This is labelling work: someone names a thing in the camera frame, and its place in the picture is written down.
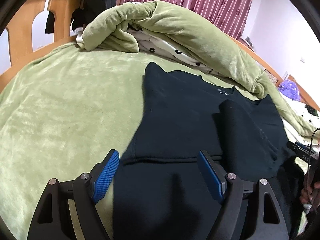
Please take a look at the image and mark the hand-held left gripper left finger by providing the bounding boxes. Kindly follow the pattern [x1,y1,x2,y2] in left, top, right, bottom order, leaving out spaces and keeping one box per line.
[26,149,120,240]

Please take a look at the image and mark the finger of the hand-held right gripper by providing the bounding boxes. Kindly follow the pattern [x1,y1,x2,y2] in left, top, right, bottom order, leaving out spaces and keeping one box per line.
[286,141,313,155]

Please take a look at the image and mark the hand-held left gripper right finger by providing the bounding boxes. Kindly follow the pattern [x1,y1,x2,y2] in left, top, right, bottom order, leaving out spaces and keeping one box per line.
[197,150,290,240]

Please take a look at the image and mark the black sweater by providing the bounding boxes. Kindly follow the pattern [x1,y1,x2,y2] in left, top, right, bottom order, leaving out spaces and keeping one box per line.
[112,62,304,240]

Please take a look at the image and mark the person's right hand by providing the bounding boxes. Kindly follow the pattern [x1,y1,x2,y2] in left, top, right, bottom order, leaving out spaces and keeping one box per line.
[300,182,320,205]

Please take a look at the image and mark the purple plush toy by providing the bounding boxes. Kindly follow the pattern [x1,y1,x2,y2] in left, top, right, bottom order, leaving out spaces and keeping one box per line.
[278,80,300,102]

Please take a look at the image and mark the green fleece bed blanket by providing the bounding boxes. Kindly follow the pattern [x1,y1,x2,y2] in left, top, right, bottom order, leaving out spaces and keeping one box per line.
[0,41,320,240]

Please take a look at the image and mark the green quilt with floral lining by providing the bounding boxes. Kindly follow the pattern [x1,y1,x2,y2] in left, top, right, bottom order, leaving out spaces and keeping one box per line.
[76,0,320,140]

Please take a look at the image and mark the black jacket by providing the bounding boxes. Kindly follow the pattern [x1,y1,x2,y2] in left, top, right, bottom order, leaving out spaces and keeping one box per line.
[45,0,118,34]

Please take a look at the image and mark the maroon floral curtain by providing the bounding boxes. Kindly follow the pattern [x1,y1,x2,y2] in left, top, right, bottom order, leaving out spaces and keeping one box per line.
[120,0,257,39]

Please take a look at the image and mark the black cable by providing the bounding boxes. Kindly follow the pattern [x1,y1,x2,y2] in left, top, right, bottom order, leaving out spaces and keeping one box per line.
[309,128,320,198]

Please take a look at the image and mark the wooden bed frame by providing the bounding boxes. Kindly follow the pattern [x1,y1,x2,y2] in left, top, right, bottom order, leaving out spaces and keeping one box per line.
[0,0,320,110]

